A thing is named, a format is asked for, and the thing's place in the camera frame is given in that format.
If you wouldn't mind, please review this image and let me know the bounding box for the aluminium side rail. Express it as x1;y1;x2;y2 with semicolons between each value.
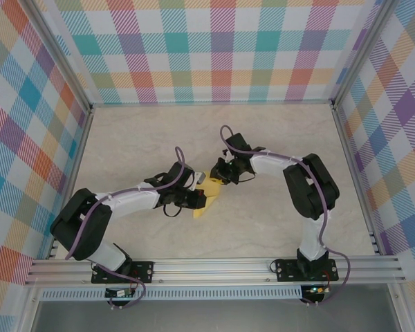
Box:
46;103;95;260
331;103;381;255

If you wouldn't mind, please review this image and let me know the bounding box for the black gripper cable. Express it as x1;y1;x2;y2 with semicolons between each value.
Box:
234;170;257;185
162;203;183;219

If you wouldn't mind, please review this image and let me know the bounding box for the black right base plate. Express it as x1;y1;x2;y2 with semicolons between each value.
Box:
275;258;340;283

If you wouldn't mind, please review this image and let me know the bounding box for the small green circuit board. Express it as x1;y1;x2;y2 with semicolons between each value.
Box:
105;288;136;298

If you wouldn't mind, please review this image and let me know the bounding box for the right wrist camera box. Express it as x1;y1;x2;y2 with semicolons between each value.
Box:
224;133;252;157

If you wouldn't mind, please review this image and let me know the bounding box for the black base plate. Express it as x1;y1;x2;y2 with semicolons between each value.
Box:
91;261;156;284
275;258;340;283

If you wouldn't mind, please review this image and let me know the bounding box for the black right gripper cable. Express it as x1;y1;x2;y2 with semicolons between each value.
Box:
234;170;257;185

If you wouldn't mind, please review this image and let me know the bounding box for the grey metal panel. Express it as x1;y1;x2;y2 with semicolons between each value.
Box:
30;299;402;332

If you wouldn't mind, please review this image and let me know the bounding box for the slotted grey cable duct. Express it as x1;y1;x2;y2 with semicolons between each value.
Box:
39;285;304;301

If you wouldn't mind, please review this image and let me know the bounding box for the yellow paper sheet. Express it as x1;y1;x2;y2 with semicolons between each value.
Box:
192;169;225;219

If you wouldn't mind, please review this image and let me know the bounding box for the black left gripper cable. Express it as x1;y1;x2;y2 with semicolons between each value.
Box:
162;203;183;219

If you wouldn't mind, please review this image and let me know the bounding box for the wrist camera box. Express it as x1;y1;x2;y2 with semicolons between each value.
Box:
165;161;208;190
224;133;252;157

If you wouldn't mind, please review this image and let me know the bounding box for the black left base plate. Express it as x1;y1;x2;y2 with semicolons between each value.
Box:
91;261;156;284

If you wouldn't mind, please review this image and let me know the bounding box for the aluminium frame post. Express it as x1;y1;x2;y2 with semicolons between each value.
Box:
24;0;93;111
331;0;395;108

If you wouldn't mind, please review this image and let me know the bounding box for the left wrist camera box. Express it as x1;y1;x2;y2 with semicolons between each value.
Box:
165;161;208;190

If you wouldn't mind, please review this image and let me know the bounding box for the wide aluminium frame rail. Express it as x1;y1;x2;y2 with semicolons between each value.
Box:
24;255;407;286

